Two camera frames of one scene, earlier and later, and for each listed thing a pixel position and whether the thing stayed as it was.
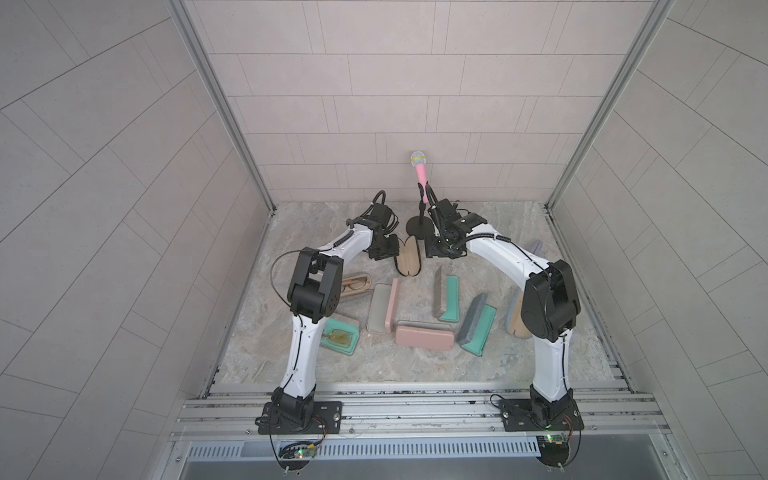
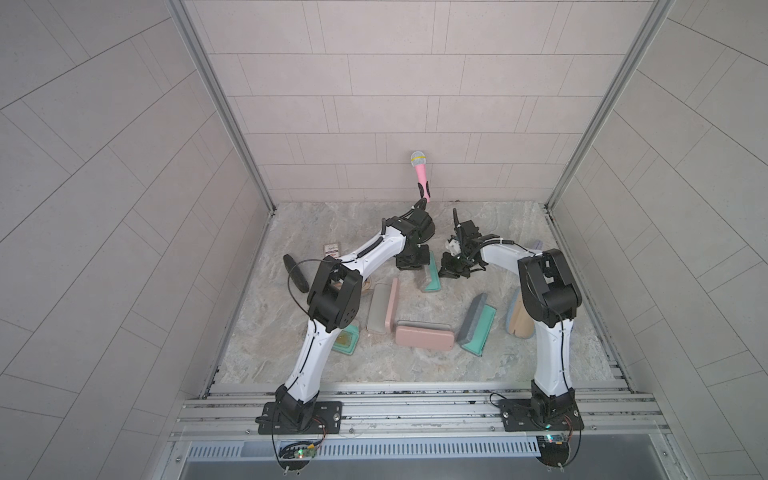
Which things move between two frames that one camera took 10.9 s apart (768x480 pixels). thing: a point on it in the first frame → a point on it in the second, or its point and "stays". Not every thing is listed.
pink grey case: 382,307 stays
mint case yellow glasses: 340,336 stays
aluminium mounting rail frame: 421,410 stays
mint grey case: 446,298 → 431,281
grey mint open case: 476,325 stays
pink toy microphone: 418,160 stays
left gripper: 392,248 → 424,259
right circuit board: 553,449 stays
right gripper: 431,247 → 447,269
